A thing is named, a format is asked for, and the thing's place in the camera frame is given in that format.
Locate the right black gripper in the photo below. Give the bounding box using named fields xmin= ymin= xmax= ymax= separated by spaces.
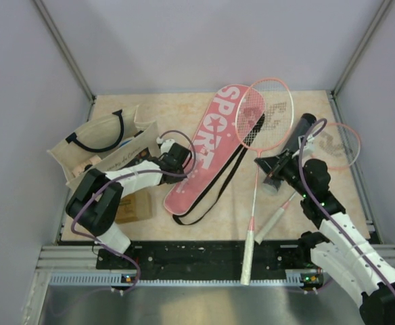
xmin=256 ymin=149 xmax=312 ymax=198

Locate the pink badminton racket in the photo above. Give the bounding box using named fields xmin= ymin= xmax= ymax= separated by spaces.
xmin=234 ymin=78 xmax=294 ymax=286
xmin=254 ymin=123 xmax=361 ymax=244

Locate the black shuttlecock tube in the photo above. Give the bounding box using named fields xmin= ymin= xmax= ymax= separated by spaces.
xmin=262 ymin=112 xmax=317 ymax=196

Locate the pink racket cover bag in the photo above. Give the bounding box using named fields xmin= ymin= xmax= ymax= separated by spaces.
xmin=164 ymin=84 xmax=248 ymax=226

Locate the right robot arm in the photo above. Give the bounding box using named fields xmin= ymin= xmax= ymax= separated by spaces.
xmin=254 ymin=152 xmax=395 ymax=324

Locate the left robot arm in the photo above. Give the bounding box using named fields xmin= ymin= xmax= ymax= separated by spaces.
xmin=66 ymin=139 xmax=193 ymax=269

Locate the brown cardboard box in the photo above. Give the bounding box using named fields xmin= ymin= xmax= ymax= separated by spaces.
xmin=115 ymin=190 xmax=153 ymax=224

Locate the beige floral tote bag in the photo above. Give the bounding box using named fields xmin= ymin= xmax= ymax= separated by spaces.
xmin=48 ymin=106 xmax=160 ymax=191

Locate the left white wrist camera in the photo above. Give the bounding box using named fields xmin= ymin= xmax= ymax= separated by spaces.
xmin=156 ymin=137 xmax=176 ymax=154

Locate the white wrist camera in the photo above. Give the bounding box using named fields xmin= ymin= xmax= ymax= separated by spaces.
xmin=298 ymin=135 xmax=315 ymax=155
xmin=156 ymin=137 xmax=176 ymax=154

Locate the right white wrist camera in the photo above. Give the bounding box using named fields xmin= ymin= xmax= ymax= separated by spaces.
xmin=298 ymin=135 xmax=315 ymax=155

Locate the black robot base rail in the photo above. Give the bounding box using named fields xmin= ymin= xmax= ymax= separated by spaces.
xmin=95 ymin=239 xmax=327 ymax=282

